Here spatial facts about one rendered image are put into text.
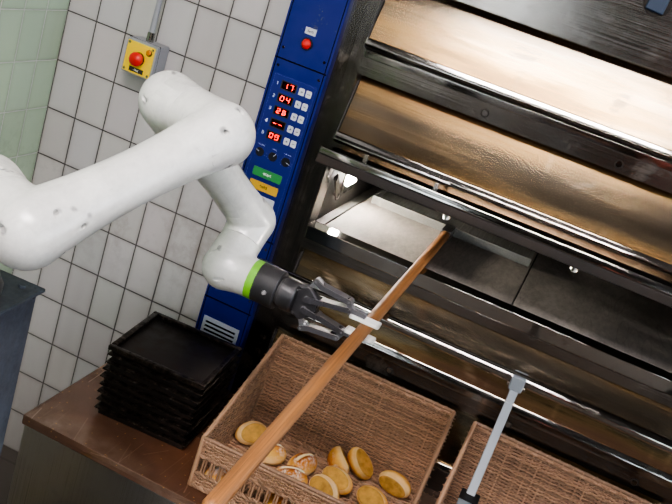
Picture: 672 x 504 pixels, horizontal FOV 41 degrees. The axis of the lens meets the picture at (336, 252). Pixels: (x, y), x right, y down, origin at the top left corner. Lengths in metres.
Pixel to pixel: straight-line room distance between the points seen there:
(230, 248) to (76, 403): 0.78
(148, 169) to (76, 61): 1.31
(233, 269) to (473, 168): 0.74
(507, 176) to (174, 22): 1.03
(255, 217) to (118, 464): 0.77
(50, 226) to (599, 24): 1.44
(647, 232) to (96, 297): 1.66
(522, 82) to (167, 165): 1.09
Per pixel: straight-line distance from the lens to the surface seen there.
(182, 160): 1.62
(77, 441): 2.48
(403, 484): 2.60
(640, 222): 2.42
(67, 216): 1.52
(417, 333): 2.17
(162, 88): 1.78
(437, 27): 2.44
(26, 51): 2.78
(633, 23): 2.37
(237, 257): 2.05
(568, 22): 2.38
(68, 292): 3.04
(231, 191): 1.99
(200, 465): 2.43
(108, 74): 2.82
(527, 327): 2.52
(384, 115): 2.48
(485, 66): 2.40
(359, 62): 2.49
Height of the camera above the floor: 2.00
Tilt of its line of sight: 19 degrees down
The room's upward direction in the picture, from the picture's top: 19 degrees clockwise
